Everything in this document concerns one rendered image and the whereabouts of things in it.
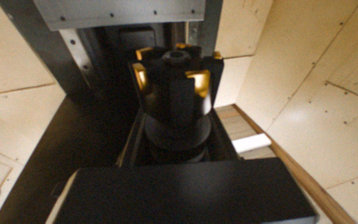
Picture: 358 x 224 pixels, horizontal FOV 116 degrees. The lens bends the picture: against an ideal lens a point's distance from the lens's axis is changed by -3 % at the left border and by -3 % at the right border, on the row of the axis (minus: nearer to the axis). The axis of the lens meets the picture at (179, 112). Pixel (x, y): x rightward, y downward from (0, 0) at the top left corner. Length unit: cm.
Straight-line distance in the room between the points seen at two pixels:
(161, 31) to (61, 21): 34
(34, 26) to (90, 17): 17
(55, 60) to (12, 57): 51
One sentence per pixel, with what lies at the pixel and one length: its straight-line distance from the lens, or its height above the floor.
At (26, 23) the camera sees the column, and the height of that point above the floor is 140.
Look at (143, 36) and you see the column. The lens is 54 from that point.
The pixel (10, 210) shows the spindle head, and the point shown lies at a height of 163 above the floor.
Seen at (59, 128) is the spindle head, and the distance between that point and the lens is 48.
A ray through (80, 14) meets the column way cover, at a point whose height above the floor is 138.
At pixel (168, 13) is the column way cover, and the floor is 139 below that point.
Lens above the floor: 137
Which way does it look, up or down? 43 degrees up
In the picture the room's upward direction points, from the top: 180 degrees clockwise
